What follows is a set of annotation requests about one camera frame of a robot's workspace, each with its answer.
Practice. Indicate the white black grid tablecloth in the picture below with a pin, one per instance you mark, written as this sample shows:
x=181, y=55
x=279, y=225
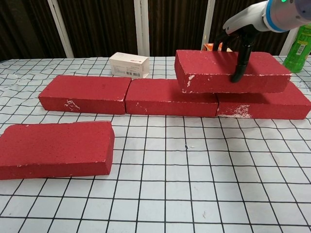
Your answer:
x=170, y=182

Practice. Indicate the red foam brick pitted surface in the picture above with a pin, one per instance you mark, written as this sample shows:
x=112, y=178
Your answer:
x=53, y=145

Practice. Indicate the white frame post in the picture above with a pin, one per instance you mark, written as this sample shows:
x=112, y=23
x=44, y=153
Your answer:
x=208, y=24
x=60, y=29
x=290, y=41
x=141, y=26

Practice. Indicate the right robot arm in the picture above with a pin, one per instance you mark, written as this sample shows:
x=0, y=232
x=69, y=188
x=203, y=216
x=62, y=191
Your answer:
x=286, y=12

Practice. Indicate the red brick chipped white edges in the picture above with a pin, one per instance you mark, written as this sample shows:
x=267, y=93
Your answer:
x=209, y=63

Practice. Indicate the green drink bottle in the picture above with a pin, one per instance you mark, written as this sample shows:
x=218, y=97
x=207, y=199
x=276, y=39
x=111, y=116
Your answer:
x=298, y=48

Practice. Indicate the orange snack box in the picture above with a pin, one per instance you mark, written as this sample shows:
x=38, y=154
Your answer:
x=207, y=47

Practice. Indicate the red foam brick scratched face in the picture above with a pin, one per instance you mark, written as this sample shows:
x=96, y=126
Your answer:
x=85, y=92

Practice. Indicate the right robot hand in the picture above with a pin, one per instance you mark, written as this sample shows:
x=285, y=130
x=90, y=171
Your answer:
x=243, y=18

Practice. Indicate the red foam brick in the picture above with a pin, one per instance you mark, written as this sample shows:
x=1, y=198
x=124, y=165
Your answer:
x=150, y=94

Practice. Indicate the red brick large white patch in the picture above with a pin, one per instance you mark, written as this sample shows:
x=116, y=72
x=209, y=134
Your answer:
x=279, y=104

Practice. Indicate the small white carton box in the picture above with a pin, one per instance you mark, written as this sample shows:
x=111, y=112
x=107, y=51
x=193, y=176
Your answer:
x=128, y=64

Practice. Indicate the dark brown curtain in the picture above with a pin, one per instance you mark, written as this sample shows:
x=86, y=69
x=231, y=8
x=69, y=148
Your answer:
x=102, y=24

